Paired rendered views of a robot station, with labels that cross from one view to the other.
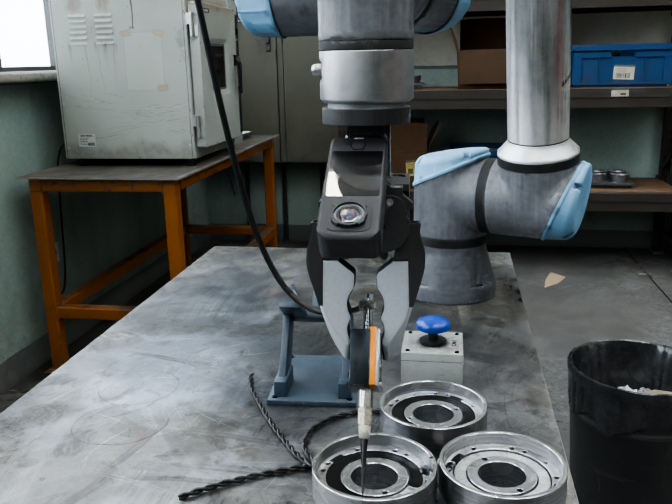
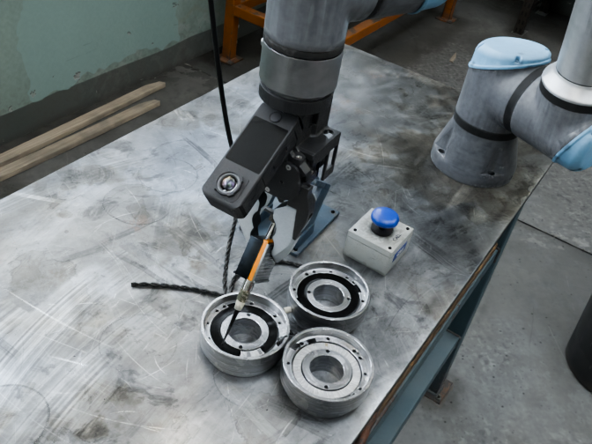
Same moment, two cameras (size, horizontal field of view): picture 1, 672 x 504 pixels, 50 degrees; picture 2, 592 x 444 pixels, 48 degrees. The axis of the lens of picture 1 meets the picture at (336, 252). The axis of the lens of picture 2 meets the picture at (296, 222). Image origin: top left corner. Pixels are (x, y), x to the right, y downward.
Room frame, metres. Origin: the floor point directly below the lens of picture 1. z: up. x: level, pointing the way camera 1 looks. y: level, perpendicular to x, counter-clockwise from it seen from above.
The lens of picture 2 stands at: (0.05, -0.23, 1.43)
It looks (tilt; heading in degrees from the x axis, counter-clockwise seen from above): 39 degrees down; 18
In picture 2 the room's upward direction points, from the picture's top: 10 degrees clockwise
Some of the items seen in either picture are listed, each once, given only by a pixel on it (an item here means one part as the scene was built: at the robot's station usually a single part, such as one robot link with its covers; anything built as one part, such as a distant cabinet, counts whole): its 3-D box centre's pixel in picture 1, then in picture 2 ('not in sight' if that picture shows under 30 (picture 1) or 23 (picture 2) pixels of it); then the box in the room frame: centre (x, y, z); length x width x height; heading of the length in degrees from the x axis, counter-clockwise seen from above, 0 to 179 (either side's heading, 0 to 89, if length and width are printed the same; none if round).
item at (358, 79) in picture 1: (362, 80); (297, 63); (0.59, -0.02, 1.15); 0.08 x 0.08 x 0.05
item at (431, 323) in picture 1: (432, 338); (382, 226); (0.79, -0.11, 0.85); 0.04 x 0.04 x 0.05
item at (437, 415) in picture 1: (432, 421); (327, 299); (0.65, -0.09, 0.82); 0.10 x 0.10 x 0.04
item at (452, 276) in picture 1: (449, 261); (480, 139); (1.13, -0.18, 0.85); 0.15 x 0.15 x 0.10
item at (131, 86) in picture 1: (162, 79); not in sight; (3.10, 0.71, 1.10); 0.62 x 0.61 x 0.65; 171
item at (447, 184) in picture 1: (455, 190); (505, 82); (1.12, -0.19, 0.97); 0.13 x 0.12 x 0.14; 60
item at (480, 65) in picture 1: (491, 52); not in sight; (4.16, -0.89, 1.19); 0.52 x 0.42 x 0.38; 81
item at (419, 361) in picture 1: (433, 356); (381, 238); (0.80, -0.11, 0.82); 0.08 x 0.07 x 0.05; 171
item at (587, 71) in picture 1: (615, 65); not in sight; (4.06, -1.55, 1.11); 0.52 x 0.38 x 0.22; 81
